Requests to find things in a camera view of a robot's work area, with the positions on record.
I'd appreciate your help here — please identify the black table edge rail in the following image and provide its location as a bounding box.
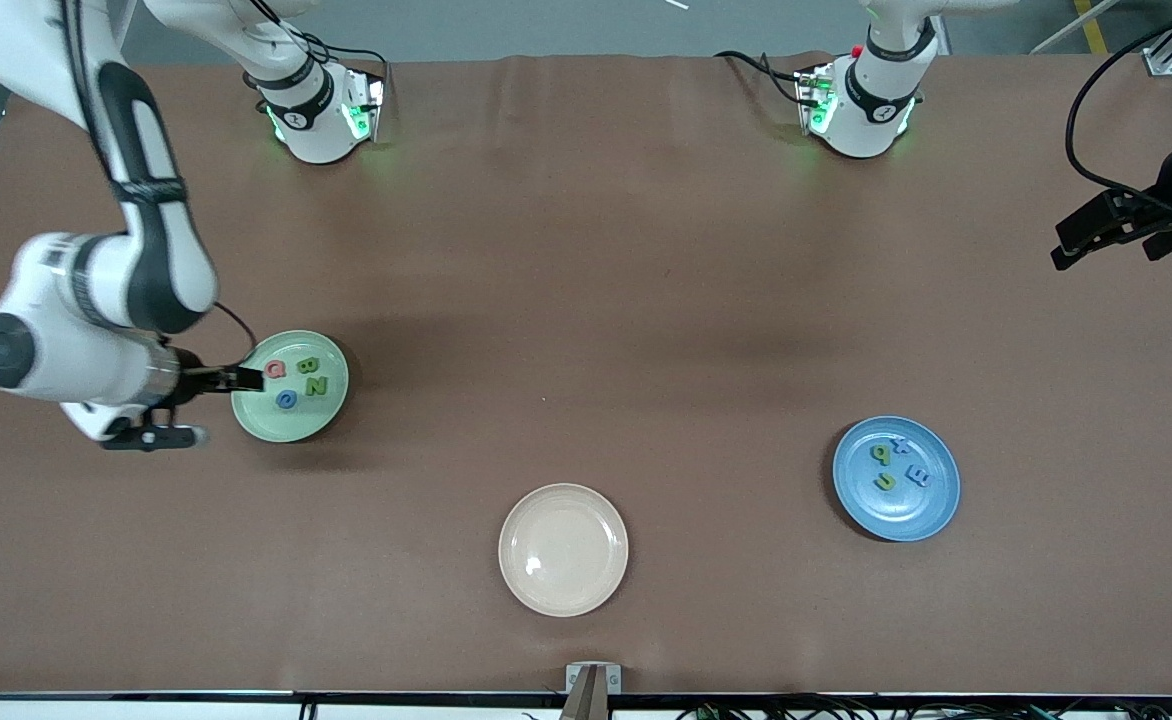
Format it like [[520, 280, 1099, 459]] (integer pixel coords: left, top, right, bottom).
[[0, 690, 1172, 703]]

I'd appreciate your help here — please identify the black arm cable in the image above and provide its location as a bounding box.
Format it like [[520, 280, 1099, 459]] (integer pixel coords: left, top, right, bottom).
[[56, 0, 260, 371], [1064, 0, 1172, 217]]

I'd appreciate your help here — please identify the black cable bundle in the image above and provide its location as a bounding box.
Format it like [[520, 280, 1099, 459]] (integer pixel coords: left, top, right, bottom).
[[671, 698, 1172, 720]]

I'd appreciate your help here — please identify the light green plate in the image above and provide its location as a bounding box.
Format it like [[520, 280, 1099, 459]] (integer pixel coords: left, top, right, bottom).
[[231, 330, 350, 444]]

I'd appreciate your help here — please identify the brown table mat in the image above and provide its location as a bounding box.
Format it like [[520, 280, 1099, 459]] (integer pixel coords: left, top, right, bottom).
[[0, 52, 1172, 696]]

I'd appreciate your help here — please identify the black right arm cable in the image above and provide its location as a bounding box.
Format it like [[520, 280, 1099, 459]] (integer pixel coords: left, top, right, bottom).
[[56, 0, 260, 371]]

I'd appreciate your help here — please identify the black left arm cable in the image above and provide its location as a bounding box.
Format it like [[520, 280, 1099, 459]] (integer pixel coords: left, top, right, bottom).
[[1064, 0, 1172, 217]]

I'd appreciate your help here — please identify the beige plate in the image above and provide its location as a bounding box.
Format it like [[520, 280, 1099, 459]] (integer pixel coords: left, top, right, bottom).
[[498, 483, 630, 618]]

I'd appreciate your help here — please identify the silver camera mount bracket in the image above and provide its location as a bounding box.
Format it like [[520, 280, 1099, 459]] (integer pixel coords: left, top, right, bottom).
[[558, 662, 623, 720]]

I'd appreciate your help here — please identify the blue plate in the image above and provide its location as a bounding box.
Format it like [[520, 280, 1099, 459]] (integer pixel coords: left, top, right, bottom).
[[832, 416, 961, 543]]

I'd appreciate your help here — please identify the black base cable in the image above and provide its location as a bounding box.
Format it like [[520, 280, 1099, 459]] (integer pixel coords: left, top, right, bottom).
[[714, 50, 807, 106], [246, 0, 389, 76]]

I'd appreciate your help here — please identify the silver base connector box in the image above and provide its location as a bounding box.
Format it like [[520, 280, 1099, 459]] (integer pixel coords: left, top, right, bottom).
[[796, 65, 837, 136], [344, 72, 387, 143]]

